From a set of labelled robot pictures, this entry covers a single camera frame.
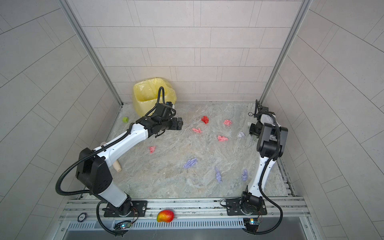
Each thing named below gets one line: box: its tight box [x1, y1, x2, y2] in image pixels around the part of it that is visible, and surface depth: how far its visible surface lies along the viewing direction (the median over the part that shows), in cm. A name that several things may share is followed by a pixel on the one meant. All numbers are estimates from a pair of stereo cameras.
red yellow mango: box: [156, 209, 175, 223], surface depth 68 cm
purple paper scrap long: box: [215, 166, 223, 183], surface depth 82 cm
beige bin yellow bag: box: [132, 77, 177, 117], surface depth 98 cm
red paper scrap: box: [201, 116, 209, 124], surface depth 109 cm
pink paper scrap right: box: [217, 135, 229, 142], surface depth 98 cm
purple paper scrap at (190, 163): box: [184, 158, 198, 169], surface depth 87 cm
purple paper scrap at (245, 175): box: [242, 169, 248, 181], surface depth 82 cm
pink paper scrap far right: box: [223, 119, 232, 127], surface depth 104 cm
